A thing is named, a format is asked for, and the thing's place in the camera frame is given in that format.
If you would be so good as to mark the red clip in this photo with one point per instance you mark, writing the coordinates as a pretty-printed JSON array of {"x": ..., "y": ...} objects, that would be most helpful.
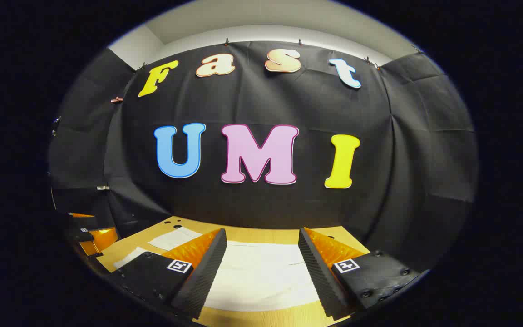
[{"x": 116, "y": 99}]

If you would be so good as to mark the black backdrop cloth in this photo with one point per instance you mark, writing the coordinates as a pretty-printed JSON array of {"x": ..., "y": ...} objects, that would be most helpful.
[{"x": 261, "y": 100}]

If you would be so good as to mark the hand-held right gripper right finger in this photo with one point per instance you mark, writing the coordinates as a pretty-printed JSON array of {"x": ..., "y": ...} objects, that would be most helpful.
[{"x": 320, "y": 277}]

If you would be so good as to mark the white jeans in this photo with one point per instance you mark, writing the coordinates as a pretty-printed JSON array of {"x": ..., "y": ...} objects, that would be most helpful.
[{"x": 261, "y": 277}]

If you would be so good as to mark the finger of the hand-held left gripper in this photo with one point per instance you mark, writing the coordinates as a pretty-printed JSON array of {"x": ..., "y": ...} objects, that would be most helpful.
[{"x": 80, "y": 229}]

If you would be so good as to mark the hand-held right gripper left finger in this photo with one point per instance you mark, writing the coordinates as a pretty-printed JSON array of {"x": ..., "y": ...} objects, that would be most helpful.
[{"x": 202, "y": 277}]

